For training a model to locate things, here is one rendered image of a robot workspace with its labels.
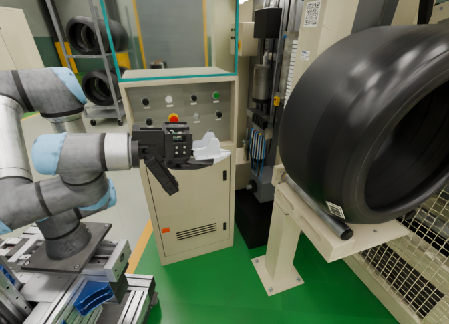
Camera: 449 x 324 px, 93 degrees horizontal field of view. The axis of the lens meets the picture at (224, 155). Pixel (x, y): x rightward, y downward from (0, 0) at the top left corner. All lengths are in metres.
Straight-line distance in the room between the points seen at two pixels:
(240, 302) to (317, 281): 0.54
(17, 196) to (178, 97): 0.78
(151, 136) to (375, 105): 0.46
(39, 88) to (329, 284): 1.80
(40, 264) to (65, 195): 0.60
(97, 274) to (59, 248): 0.18
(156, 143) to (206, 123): 0.76
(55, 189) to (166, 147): 0.23
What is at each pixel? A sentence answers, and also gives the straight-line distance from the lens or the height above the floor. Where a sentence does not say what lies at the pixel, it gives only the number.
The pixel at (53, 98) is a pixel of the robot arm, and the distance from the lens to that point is 0.80.
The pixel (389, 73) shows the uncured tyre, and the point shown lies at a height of 1.38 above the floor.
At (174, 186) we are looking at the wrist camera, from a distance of 0.50.
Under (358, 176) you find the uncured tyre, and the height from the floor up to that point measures 1.16.
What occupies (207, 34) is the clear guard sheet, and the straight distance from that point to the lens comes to 1.09.
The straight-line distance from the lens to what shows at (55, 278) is 1.15.
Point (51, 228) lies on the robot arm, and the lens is 0.99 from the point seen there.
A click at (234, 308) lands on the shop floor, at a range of 1.59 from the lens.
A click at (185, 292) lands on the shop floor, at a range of 1.65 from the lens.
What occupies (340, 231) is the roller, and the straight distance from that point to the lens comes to 0.80.
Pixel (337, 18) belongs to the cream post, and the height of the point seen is 1.50.
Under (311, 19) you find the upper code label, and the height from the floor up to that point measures 1.49.
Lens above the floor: 1.45
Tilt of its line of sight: 30 degrees down
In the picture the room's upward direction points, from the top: straight up
